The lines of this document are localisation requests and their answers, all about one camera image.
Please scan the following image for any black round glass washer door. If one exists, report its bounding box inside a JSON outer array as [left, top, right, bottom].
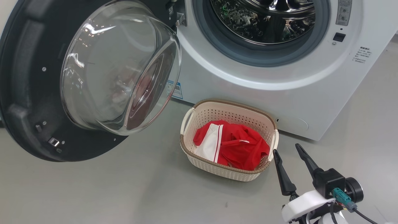
[[0, 0, 187, 162]]

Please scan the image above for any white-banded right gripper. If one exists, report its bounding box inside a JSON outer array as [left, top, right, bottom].
[[273, 143, 336, 224]]

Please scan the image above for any red and white garment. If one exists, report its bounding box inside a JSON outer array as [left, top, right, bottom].
[[193, 120, 270, 171]]

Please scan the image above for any black cable with teal connector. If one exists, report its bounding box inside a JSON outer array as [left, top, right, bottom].
[[331, 188, 379, 224]]

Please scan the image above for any cream perforated laundry basket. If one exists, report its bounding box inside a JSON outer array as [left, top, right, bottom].
[[180, 99, 279, 182]]

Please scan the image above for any white front-load washing machine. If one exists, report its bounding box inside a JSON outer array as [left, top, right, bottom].
[[166, 0, 398, 141]]

